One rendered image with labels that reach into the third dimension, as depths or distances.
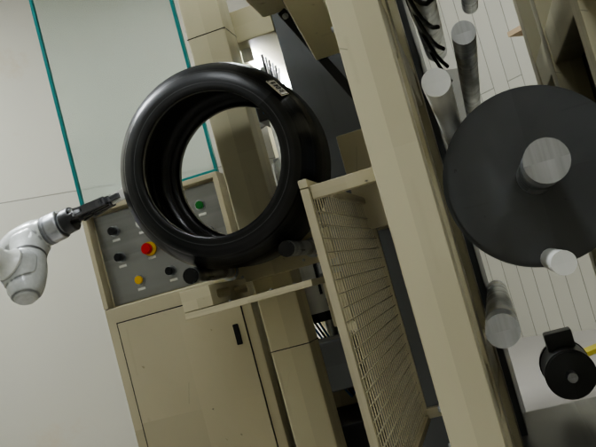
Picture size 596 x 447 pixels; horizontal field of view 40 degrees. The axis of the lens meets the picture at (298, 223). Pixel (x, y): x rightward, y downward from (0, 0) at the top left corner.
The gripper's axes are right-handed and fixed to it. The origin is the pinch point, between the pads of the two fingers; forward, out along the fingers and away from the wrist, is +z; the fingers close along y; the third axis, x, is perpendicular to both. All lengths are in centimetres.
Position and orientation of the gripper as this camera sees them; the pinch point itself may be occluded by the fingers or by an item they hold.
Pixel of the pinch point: (121, 194)
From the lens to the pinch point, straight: 247.3
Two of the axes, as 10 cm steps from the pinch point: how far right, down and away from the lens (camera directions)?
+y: 2.3, 0.2, 9.7
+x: 3.9, 9.1, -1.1
